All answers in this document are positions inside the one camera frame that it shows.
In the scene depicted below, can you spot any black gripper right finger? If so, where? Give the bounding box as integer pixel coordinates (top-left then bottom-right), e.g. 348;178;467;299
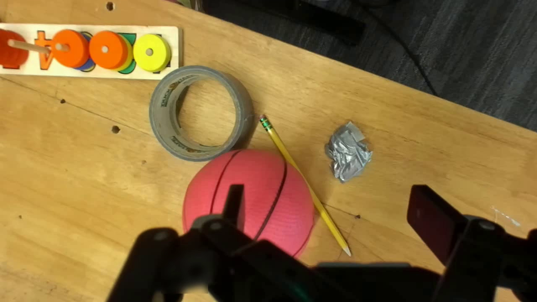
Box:
406;183;537;302

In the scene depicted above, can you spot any grey duct tape roll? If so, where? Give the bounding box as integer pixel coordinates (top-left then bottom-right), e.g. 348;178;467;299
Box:
148;64;257;163

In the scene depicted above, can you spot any wooden stacking toy board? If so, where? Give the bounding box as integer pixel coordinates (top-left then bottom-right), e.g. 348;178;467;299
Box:
0;22;185;83

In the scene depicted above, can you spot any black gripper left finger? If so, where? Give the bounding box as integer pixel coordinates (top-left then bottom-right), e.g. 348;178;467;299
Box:
108;183;359;302

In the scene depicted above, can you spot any orange and blue disc stack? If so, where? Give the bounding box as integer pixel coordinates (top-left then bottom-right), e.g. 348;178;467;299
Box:
51;29;98;74

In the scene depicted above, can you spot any orange and green disc stack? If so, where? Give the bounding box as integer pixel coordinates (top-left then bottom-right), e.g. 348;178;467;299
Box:
88;31;138;76

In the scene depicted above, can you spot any yellow pencil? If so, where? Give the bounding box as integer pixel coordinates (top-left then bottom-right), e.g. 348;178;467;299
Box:
257;115;354;259

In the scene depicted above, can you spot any pink rubber basketball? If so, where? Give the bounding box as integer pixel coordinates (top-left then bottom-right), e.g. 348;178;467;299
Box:
182;148;319;259

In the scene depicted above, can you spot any crumpled silver tape wad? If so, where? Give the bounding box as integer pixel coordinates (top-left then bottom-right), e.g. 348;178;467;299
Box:
324;120;375;185

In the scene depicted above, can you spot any red-orange disc stack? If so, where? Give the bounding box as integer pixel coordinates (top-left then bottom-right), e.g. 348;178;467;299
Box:
0;29;31;71

